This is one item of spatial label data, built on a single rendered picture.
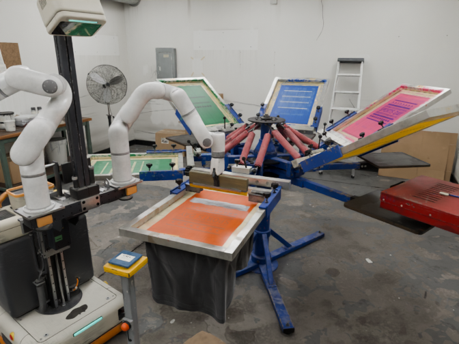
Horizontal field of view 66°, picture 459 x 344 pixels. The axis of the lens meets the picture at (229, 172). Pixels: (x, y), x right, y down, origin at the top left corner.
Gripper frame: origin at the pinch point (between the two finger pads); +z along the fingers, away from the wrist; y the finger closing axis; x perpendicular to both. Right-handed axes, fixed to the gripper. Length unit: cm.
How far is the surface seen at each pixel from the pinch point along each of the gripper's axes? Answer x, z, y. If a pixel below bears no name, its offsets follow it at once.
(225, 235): 18.6, 14.0, 32.0
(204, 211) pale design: -2.9, 14.1, 11.3
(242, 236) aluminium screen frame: 28.5, 10.4, 36.3
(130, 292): -9, 29, 70
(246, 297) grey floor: 6, 109, -45
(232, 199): 5.3, 13.8, -10.2
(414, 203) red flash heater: 101, -2, -9
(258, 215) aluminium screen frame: 28.5, 10.2, 11.8
